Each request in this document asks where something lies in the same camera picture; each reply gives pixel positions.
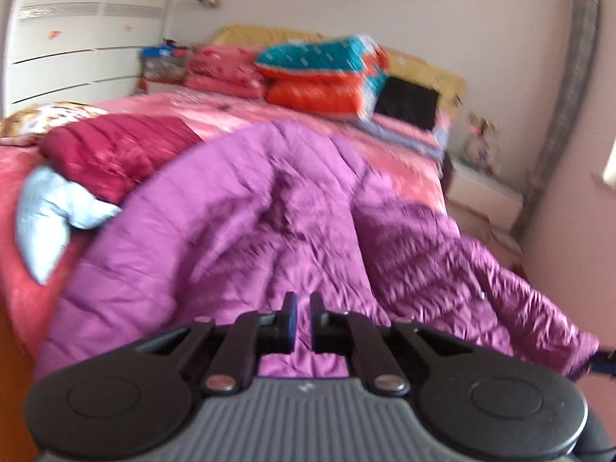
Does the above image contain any white sliding door wardrobe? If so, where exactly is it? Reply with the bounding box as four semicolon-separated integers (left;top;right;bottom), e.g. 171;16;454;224
2;0;176;119

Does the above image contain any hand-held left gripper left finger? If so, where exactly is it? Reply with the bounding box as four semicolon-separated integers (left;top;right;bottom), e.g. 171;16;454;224
130;293;299;395

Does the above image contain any grey plaid curtain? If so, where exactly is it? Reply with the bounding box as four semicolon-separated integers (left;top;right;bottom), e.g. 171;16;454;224
512;0;600;239

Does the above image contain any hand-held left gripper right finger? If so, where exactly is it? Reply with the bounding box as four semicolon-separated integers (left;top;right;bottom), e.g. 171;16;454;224
310;293;475;395

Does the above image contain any black cloth bag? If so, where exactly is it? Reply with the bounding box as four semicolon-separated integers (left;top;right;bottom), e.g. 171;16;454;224
373;76;441;131

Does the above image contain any maroon down jacket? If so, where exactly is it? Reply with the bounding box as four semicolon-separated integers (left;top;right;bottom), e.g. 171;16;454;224
38;114;205;205

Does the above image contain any patterned storage box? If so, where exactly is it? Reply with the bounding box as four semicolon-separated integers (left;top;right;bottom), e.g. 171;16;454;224
139;55;186;82

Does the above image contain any pink heart print pillow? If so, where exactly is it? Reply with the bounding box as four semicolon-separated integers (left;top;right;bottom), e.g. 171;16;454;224
185;74;268;99

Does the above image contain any cartoon print pillow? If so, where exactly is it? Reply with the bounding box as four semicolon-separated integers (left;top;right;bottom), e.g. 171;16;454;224
0;101;109;146

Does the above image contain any purple down jacket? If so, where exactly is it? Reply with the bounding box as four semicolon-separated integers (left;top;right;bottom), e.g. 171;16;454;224
35;120;602;381

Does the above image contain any teal and orange folded quilt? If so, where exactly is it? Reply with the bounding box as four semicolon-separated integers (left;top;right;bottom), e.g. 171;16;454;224
255;35;390;121

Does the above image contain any white nightstand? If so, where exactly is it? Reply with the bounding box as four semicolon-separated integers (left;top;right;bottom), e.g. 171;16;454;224
445;154;525;232

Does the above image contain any framed photo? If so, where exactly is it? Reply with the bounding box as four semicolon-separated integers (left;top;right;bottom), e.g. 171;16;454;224
464;113;501;174

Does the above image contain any light blue down jacket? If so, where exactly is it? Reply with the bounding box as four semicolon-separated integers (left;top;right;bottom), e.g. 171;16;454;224
17;166;123;285

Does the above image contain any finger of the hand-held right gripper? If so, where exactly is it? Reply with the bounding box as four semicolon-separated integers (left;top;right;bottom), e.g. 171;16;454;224
589;350;616;376

